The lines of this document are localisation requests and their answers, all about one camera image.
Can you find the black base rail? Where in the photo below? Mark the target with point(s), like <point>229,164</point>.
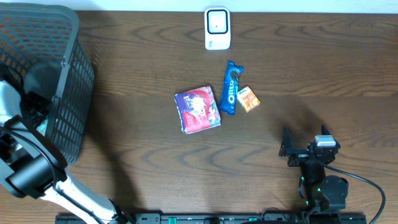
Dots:
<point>272,217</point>

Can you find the orange Kleenex tissue pack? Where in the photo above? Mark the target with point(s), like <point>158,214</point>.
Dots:
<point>248,99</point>

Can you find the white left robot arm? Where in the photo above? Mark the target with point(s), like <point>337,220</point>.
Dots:
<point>38,169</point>

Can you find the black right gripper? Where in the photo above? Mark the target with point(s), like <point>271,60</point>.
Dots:
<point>299,156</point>

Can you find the teal snack packet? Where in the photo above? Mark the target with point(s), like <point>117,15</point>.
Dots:
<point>42,127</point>

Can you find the blue Oreo cookie pack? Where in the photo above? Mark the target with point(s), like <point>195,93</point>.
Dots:
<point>230,88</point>

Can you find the grey plastic mesh basket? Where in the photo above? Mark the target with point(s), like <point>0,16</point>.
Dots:
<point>35,35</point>

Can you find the red purple tissue pack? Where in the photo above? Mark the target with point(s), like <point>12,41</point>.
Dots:
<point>197,110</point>

